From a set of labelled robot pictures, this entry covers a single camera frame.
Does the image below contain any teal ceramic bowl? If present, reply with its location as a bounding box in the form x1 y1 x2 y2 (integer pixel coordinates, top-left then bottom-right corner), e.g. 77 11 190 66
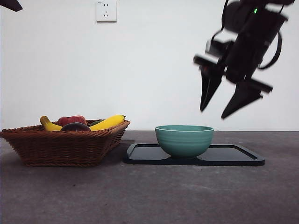
155 125 214 160

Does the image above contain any dark purple plum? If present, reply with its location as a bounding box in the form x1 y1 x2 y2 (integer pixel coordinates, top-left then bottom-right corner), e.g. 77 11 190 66
61 123 91 133

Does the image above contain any black rectangular tray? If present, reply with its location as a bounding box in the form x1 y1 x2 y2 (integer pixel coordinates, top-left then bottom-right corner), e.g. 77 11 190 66
123 143 265 167

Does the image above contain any yellow banana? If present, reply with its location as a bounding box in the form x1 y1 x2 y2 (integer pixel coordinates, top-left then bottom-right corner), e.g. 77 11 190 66
39 114 127 132

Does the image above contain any red apple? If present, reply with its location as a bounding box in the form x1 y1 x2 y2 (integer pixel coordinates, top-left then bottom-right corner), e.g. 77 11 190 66
57 115 87 127

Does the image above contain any brown wicker basket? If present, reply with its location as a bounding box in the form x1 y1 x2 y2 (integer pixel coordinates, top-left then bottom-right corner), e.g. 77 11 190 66
0 120 131 167

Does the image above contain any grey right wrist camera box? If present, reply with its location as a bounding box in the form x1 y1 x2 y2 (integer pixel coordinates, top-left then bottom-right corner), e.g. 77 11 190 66
205 39 235 58

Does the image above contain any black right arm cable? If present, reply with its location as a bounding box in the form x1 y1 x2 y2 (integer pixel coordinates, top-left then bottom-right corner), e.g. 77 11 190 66
258 31 283 70

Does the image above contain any white wall power socket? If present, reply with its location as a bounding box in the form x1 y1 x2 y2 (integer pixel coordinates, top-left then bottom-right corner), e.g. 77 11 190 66
96 1 117 23

